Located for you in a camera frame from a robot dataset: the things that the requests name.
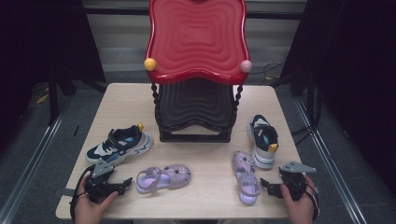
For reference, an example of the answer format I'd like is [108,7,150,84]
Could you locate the black horizontal bar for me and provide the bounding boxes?
[83,7,307,21]

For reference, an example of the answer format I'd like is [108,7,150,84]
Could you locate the dark curtain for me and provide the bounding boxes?
[0,0,106,150]
[281,0,396,195]

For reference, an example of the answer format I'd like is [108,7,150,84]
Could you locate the metal floor rail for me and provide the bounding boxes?
[0,104,74,224]
[292,96,370,224]

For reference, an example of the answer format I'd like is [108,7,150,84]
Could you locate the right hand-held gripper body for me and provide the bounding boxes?
[278,161,318,202]

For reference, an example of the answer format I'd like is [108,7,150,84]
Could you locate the red and black shoe rack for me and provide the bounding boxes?
[143,0,253,144]

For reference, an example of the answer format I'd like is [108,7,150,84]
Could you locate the navy and white sneaker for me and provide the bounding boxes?
[247,114,279,171]
[85,121,154,167]

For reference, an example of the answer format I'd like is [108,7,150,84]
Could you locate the person's left hand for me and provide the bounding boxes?
[74,176,120,224]

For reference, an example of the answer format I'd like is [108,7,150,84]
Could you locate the person's right hand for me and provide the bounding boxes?
[280,174,319,224]

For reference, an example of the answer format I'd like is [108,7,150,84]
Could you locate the black metal stand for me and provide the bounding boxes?
[46,71,108,127]

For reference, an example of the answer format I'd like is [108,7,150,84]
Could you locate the right hand-held gripper black cable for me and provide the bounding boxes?
[305,181,321,220]

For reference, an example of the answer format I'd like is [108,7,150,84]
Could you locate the grey tape strip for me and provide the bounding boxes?
[60,188,78,198]

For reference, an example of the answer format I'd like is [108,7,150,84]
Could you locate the black floor cables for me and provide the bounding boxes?
[290,122,317,147]

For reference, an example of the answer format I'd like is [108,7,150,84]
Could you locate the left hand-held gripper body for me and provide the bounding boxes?
[83,159,119,205]

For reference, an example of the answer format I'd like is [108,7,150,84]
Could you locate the yellow floor tape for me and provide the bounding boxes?
[35,92,50,105]

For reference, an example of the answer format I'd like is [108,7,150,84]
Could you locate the purple sandal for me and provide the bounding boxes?
[135,163,192,194]
[232,150,262,206]

